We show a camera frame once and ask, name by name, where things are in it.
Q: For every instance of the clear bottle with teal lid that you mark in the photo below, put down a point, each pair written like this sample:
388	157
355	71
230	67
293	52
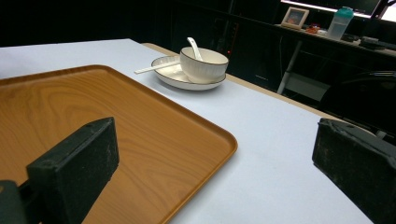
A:
339	25

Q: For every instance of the framed picture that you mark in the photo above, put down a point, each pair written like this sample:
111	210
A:
294	17

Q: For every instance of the dark desk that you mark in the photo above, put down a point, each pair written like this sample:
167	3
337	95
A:
330	56

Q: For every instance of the black chair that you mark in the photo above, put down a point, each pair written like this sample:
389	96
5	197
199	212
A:
361	99

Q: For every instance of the white chopsticks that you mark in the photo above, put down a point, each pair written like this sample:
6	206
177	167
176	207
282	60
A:
155	67

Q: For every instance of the wooden tray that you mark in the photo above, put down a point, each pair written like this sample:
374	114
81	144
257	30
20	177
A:
102	121

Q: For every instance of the small red object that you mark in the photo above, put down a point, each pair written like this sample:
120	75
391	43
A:
313	29

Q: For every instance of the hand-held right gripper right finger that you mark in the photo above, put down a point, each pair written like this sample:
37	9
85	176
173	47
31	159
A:
358	165

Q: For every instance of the white ribbed bowl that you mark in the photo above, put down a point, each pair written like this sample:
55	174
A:
202	67

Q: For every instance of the white plate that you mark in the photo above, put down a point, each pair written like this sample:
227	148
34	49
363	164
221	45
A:
174	76

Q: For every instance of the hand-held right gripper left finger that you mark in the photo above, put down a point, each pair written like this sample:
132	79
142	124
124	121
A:
74	168

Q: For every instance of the white ceramic spoon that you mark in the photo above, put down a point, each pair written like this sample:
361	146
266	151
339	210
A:
196	49

